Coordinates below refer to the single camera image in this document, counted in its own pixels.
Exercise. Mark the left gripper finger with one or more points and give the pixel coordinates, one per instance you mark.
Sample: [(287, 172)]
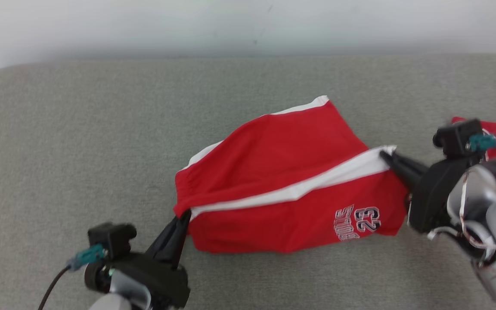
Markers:
[(181, 241), (164, 241)]

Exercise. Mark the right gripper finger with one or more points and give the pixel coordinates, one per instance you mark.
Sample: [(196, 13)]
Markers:
[(413, 164), (405, 174)]

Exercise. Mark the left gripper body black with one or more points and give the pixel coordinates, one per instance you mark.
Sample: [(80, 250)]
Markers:
[(162, 280)]

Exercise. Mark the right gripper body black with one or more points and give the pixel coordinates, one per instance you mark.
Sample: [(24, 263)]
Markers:
[(433, 198)]

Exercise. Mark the red shorts white stripe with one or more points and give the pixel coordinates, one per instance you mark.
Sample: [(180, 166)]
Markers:
[(282, 163)]

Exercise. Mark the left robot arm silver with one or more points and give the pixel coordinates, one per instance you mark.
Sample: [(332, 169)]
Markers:
[(123, 295)]

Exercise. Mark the grey fabric sofa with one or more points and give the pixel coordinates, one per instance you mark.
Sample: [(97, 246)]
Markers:
[(101, 150)]

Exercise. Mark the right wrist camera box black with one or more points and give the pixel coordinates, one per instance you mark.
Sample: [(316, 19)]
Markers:
[(459, 137)]

